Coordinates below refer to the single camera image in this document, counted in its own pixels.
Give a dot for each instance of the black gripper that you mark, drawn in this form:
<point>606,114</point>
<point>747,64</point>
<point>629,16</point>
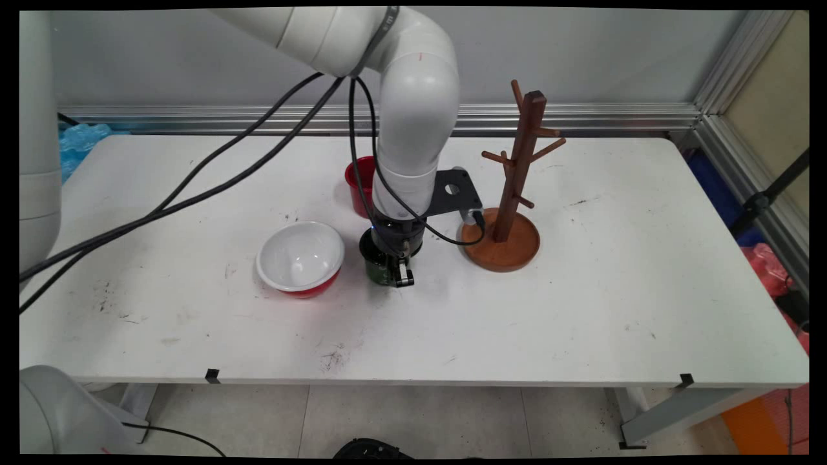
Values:
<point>395,236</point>

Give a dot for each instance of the green enamel mug white print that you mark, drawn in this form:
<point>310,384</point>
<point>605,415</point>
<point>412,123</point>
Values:
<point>373,265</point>

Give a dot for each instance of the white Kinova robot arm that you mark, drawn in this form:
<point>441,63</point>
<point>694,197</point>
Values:
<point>417,116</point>

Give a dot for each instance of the red enamel mug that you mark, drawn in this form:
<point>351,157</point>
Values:
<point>358,187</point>

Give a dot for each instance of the brown wooden mug tree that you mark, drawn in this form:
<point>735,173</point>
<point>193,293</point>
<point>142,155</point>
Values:
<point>501,248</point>

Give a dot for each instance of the red bowl white inside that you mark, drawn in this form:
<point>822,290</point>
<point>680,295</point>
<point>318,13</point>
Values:
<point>300,255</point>

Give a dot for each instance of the black round object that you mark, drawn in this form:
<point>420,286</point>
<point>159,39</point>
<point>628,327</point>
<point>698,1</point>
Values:
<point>371,449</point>

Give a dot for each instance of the black tape piece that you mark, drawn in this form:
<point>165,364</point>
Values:
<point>212,374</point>
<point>686,380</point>

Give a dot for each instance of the grey table leg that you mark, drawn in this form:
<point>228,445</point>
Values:
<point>139,407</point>
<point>678,413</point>

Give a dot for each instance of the blue foam block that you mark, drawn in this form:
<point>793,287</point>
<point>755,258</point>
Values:
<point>714,187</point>

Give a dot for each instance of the blue plastic bag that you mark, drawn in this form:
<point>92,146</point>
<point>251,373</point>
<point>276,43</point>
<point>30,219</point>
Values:
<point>84,145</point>

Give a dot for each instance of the orange box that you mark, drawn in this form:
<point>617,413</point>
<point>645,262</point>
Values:
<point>753,426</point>

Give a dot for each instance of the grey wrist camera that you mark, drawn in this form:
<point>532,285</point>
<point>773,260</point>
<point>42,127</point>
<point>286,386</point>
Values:
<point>473,217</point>

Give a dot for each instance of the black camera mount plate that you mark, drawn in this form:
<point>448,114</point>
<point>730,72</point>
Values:
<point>465,184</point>

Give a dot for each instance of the aluminium frame rail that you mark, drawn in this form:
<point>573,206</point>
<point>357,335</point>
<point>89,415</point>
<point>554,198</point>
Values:
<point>756,200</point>
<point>581,117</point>

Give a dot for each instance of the aluminium frame post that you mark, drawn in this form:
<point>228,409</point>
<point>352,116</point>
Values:
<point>743,58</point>

